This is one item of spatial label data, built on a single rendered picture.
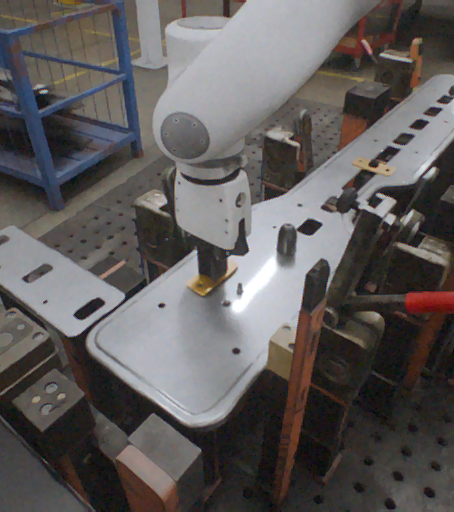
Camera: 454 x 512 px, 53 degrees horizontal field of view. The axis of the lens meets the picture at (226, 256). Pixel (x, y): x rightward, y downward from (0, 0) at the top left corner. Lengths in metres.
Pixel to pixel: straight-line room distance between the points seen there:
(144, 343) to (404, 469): 0.50
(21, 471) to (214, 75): 0.40
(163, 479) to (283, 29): 0.34
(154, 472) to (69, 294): 0.44
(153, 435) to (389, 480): 0.62
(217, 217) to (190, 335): 0.16
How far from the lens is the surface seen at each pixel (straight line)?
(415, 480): 0.88
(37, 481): 0.49
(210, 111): 0.41
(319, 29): 0.44
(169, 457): 0.29
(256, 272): 0.68
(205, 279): 0.66
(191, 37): 0.47
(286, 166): 0.99
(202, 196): 0.56
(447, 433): 0.95
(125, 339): 0.61
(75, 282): 0.70
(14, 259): 0.78
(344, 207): 0.47
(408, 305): 0.50
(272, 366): 0.54
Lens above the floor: 1.45
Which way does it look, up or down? 40 degrees down
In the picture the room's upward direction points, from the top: straight up
